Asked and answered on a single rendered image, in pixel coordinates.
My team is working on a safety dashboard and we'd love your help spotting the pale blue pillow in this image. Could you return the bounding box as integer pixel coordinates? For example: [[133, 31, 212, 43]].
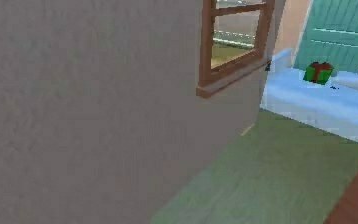
[[331, 70, 358, 94]]

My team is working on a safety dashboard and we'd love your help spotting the brown framed window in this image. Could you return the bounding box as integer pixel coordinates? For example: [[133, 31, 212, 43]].
[[195, 0, 276, 100]]

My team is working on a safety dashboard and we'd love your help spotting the pale blue bed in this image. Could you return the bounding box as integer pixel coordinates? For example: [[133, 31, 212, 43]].
[[259, 47, 358, 148]]

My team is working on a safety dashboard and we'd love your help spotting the green red-ribboned gift box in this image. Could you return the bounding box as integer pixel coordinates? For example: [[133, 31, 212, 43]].
[[302, 61, 335, 86]]

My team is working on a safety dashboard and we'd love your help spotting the teal panelled door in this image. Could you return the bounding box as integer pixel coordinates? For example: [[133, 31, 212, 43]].
[[292, 0, 358, 74]]

